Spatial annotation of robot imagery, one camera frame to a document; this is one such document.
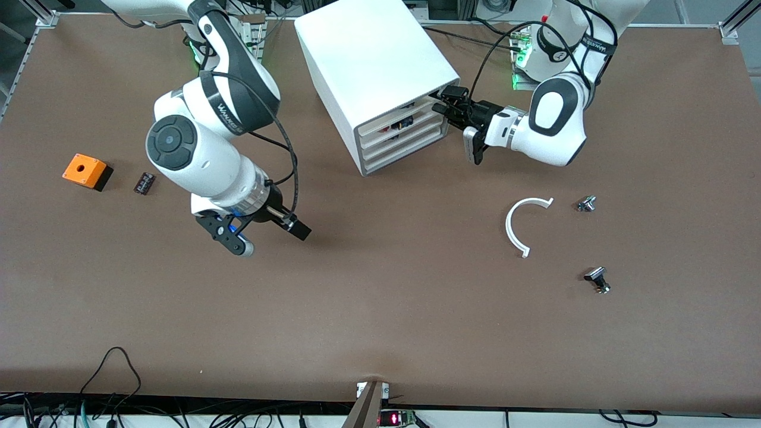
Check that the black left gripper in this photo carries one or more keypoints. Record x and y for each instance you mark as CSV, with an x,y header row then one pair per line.
x,y
483,113

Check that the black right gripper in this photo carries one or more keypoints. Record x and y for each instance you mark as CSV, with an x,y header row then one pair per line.
x,y
274,205

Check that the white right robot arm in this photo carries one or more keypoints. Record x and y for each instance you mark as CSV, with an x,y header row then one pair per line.
x,y
190,160

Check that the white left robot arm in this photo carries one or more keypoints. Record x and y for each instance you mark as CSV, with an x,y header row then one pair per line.
x,y
559,137

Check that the white drawer cabinet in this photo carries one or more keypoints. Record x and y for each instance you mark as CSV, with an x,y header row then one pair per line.
x,y
368,53

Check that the orange black button box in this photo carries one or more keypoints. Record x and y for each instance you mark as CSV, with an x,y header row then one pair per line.
x,y
83,168

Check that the small black orange blue component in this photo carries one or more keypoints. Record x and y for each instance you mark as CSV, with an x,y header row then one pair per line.
x,y
404,123

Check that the white curved plastic arc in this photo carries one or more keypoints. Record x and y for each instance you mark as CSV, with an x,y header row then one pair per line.
x,y
508,229

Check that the small black terminal block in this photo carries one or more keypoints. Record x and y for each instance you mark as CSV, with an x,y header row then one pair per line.
x,y
144,183

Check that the small silver knob part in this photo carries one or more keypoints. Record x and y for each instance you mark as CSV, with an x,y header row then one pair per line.
x,y
587,204

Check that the red lit electronic device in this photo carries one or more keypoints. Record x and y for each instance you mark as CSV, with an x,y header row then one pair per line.
x,y
393,419

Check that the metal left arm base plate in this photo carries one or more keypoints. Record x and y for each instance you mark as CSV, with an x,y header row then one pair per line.
x,y
520,85

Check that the small white metal bracket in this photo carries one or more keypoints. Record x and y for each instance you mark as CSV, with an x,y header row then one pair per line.
x,y
360,389

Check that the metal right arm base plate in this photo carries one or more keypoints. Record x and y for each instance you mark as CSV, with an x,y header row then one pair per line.
x,y
257,41

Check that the wooden post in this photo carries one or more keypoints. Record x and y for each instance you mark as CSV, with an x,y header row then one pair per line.
x,y
365,410

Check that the black headed switch part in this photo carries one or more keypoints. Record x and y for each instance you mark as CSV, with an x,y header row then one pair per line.
x,y
596,275

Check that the aluminium frame profile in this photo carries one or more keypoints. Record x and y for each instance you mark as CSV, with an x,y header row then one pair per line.
x,y
728,31
44,18

